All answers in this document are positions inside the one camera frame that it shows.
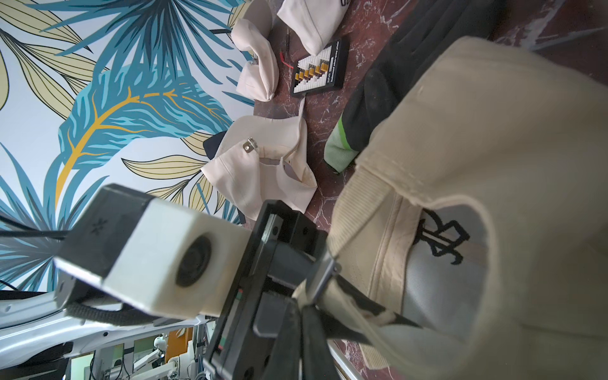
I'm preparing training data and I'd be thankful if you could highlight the black charger board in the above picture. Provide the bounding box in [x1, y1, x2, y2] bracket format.
[290, 36, 349, 98]

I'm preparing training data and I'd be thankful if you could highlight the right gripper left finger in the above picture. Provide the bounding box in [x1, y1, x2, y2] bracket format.
[261, 299, 302, 380]

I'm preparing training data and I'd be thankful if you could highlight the green black cap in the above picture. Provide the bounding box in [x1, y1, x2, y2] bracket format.
[324, 0, 504, 173]

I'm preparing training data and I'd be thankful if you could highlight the cream Colorado cap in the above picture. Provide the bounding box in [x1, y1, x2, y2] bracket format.
[201, 100, 318, 220]

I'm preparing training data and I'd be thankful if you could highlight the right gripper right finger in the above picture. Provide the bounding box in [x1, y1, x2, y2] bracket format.
[302, 306, 340, 380]

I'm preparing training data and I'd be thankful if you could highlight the white perforated cap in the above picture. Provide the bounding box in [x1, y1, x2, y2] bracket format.
[277, 0, 351, 55]

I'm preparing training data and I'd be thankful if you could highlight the navy black cap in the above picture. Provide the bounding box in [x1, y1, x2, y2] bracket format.
[203, 131, 226, 160]

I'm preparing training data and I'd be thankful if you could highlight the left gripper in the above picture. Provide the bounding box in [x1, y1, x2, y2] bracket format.
[204, 200, 327, 379]

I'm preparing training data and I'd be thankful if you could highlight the tan khaki cap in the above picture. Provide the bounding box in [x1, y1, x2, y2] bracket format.
[294, 37, 607, 379]

